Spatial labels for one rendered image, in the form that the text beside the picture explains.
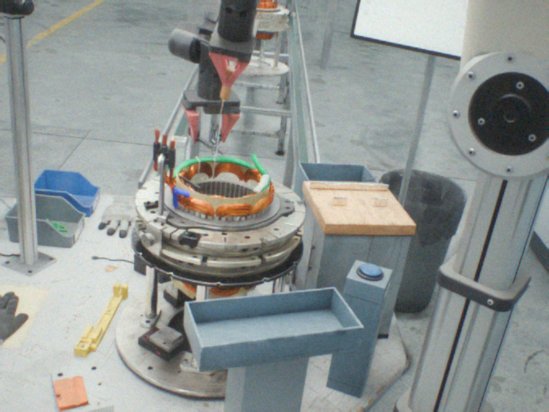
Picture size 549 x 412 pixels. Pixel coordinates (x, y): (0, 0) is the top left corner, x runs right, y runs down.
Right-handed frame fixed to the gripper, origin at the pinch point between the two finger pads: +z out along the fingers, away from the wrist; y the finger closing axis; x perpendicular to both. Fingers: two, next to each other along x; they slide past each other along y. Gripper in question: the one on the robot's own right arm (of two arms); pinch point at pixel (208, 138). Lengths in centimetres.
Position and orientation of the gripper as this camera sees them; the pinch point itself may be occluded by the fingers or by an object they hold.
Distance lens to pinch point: 130.6
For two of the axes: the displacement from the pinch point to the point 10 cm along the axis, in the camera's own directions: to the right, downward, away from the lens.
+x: 3.1, 5.0, -8.1
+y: -9.4, 0.6, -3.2
